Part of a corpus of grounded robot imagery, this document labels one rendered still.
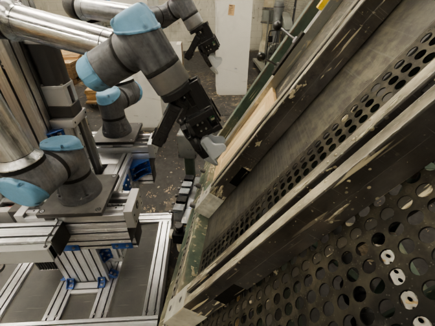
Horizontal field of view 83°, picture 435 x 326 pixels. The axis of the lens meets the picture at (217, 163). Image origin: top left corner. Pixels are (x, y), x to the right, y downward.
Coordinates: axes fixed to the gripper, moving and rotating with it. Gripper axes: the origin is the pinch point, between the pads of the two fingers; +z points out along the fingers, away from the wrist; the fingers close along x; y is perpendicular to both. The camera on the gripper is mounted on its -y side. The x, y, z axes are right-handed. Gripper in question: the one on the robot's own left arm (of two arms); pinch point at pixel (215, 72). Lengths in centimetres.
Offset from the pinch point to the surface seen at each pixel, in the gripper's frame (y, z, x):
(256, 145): 12, 16, -48
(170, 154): -130, 93, 125
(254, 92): 9.4, 24.3, 19.2
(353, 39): 46, -2, -46
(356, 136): 35, -3, -85
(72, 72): -365, -46, 381
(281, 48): 30.5, 10.0, 20.4
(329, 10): 51, -1, -3
